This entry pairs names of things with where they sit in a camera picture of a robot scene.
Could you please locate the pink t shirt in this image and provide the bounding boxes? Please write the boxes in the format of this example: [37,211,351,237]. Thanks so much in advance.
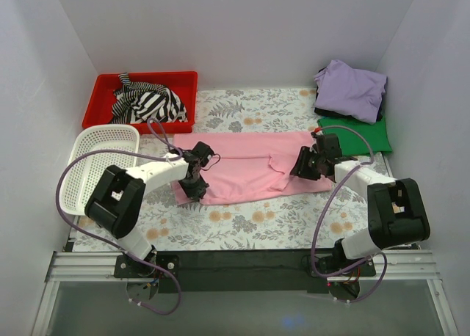
[173,131,332,205]

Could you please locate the red plastic bin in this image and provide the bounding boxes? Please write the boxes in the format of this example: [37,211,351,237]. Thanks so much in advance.
[82,71,198,134]

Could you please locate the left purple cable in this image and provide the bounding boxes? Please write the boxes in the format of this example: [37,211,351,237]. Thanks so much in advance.
[54,117,183,315]

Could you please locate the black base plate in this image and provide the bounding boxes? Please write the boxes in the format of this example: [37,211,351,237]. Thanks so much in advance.
[112,249,377,295]

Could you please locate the floral table mat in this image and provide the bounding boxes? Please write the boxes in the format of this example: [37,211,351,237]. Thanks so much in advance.
[73,87,412,251]

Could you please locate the folded green shirt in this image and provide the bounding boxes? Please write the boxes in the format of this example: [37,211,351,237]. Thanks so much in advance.
[318,117,392,156]

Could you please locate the white plastic basket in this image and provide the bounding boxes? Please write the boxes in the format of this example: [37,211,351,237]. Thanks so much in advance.
[59,125,140,216]

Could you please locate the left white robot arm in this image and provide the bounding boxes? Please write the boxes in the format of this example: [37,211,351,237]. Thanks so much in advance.
[84,142,216,277]

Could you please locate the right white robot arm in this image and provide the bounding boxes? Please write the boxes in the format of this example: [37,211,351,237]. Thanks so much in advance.
[290,131,431,277]

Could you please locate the aluminium rail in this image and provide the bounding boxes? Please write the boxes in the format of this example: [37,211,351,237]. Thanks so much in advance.
[46,249,441,282]

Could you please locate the black white striped shirt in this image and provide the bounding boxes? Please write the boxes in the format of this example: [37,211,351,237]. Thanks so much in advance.
[110,73,188,124]

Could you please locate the folded purple shirt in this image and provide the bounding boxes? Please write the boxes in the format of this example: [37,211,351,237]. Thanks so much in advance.
[314,59,388,125]

